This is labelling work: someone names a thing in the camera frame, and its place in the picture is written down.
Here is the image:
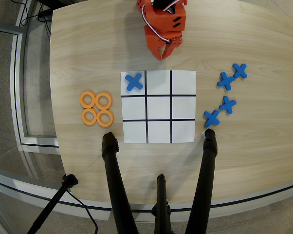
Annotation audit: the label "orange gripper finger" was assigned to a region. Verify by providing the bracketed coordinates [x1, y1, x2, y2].
[144, 25, 167, 61]
[162, 37, 183, 60]

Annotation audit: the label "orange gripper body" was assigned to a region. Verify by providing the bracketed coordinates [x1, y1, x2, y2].
[144, 7, 187, 41]

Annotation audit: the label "orange foam ring piece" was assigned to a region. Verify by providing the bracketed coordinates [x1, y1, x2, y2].
[79, 91, 97, 109]
[96, 109, 115, 128]
[94, 92, 113, 110]
[81, 108, 98, 126]

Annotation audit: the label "blue foam cross piece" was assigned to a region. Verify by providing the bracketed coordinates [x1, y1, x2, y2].
[232, 63, 248, 80]
[124, 73, 144, 92]
[219, 96, 237, 115]
[203, 109, 220, 128]
[217, 72, 236, 91]

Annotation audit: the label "white tic-tac-toe grid paper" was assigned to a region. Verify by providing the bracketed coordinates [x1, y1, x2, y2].
[120, 70, 197, 144]

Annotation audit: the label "thick black tripod leg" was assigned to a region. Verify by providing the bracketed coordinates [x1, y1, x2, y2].
[184, 128, 219, 234]
[101, 132, 140, 234]

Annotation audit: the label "slim black stand pole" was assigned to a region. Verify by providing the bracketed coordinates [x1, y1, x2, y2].
[26, 174, 79, 234]

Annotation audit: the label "black cables with plug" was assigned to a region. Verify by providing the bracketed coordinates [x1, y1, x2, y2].
[19, 0, 52, 37]

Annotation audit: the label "black cable on floor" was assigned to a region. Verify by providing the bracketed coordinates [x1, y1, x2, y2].
[63, 187, 99, 234]

